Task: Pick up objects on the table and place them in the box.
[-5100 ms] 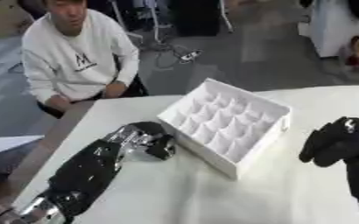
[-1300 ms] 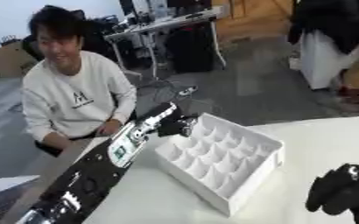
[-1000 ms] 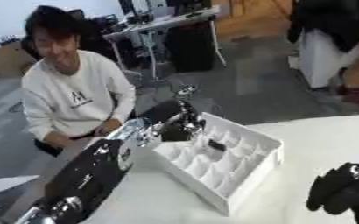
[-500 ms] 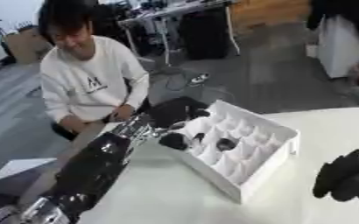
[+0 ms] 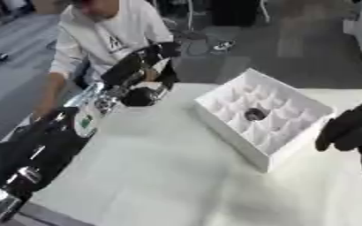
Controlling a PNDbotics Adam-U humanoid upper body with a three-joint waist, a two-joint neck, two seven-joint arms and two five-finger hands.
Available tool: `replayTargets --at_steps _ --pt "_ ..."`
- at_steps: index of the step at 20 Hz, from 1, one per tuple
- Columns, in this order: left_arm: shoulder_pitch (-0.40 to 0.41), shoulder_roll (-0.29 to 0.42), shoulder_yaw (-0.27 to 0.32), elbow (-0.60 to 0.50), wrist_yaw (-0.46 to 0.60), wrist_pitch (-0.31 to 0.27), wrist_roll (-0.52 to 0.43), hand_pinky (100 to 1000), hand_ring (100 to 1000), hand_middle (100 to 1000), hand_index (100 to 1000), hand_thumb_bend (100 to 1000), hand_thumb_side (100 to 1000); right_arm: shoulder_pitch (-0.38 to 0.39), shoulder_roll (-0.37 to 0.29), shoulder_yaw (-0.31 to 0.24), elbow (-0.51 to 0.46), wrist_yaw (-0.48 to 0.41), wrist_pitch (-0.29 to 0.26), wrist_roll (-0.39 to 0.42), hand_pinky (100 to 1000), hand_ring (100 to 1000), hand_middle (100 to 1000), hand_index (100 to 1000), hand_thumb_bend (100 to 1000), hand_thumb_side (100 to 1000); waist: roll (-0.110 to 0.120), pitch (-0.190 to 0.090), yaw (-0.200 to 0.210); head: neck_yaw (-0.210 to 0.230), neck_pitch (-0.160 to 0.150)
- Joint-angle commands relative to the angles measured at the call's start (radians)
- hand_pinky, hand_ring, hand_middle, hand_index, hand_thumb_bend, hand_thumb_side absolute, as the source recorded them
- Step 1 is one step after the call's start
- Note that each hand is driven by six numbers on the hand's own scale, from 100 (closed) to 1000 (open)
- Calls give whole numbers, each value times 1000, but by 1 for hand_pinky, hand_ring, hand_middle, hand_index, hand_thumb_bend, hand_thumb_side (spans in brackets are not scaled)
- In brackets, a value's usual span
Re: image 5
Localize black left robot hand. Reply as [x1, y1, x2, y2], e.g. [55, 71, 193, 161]
[99, 41, 185, 90]

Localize dark round ball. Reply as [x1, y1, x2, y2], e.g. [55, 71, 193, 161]
[243, 107, 269, 122]

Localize white compartment box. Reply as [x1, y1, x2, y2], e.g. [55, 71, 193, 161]
[192, 67, 339, 174]

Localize person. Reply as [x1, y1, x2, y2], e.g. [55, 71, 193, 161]
[31, 0, 177, 120]

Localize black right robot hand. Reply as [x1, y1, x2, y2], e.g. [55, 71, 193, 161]
[313, 102, 362, 153]

